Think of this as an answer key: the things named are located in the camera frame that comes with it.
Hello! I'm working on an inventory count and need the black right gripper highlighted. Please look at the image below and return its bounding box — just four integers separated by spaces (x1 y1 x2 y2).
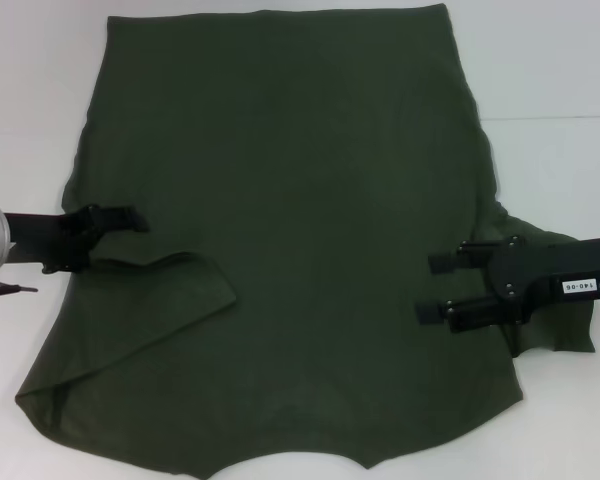
414 234 600 335

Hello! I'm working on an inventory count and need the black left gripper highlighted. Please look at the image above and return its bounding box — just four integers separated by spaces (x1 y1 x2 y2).
3 205 150 274

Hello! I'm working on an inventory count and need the dark green shirt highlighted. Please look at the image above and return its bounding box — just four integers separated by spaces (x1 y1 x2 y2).
13 3 596 480

